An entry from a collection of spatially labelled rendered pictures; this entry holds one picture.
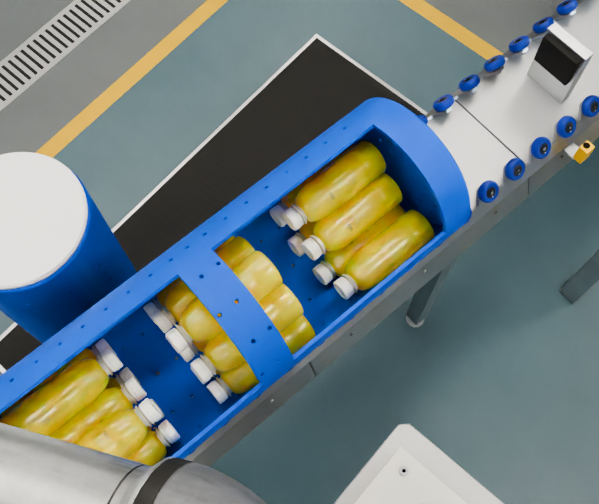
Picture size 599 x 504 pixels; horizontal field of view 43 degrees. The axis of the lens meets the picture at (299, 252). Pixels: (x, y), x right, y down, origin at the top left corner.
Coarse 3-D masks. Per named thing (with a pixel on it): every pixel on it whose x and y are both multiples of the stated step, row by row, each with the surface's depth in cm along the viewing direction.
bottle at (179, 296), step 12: (240, 240) 128; (216, 252) 128; (228, 252) 127; (240, 252) 127; (252, 252) 127; (228, 264) 126; (180, 288) 125; (168, 300) 125; (180, 300) 124; (168, 312) 125; (180, 312) 124
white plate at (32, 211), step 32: (0, 160) 146; (32, 160) 146; (0, 192) 143; (32, 192) 143; (64, 192) 143; (0, 224) 141; (32, 224) 141; (64, 224) 141; (0, 256) 139; (32, 256) 139; (64, 256) 138; (0, 288) 137
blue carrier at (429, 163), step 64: (384, 128) 125; (256, 192) 125; (448, 192) 126; (192, 256) 119; (320, 256) 146; (128, 320) 135; (256, 320) 115; (320, 320) 138; (0, 384) 114; (192, 384) 137; (192, 448) 120
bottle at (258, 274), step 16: (256, 256) 122; (240, 272) 121; (256, 272) 121; (272, 272) 121; (256, 288) 121; (272, 288) 123; (192, 304) 120; (192, 320) 119; (208, 320) 118; (192, 336) 119; (208, 336) 120
